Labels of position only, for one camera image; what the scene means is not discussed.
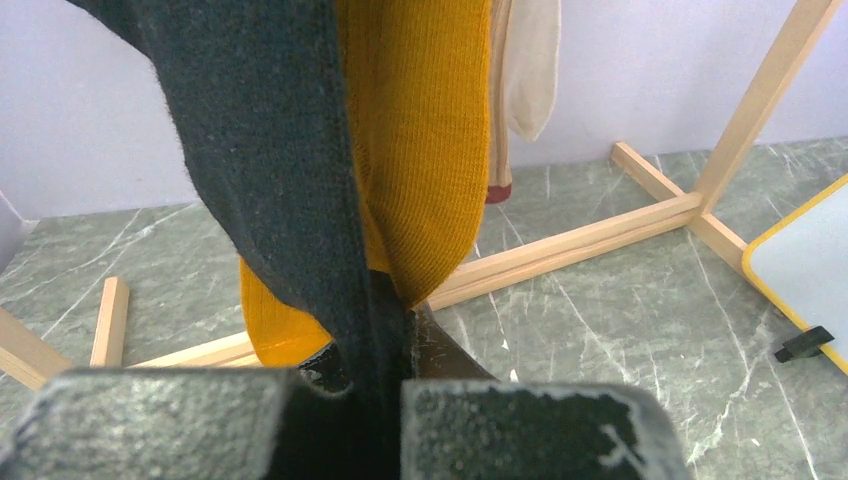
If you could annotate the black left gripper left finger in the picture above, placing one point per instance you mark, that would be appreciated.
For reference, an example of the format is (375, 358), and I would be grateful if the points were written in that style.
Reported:
(150, 424)

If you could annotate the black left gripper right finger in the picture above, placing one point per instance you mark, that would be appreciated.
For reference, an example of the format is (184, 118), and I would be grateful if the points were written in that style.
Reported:
(475, 429)

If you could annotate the wooden drying rack frame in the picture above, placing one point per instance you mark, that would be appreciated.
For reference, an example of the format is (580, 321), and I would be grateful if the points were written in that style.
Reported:
(31, 361)

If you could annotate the beige purple striped sock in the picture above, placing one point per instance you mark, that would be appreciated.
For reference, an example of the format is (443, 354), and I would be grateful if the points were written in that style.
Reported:
(500, 177)

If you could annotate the mustard yellow striped sock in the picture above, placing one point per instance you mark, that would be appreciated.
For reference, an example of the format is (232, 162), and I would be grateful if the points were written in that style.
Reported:
(418, 96)

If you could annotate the black sock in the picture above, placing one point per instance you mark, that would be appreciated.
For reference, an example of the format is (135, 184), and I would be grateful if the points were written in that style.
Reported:
(255, 90)

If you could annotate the yellow framed whiteboard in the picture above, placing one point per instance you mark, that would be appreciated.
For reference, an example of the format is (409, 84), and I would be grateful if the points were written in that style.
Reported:
(800, 266)

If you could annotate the white sock left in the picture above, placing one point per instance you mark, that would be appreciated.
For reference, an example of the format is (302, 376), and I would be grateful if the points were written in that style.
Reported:
(531, 65)

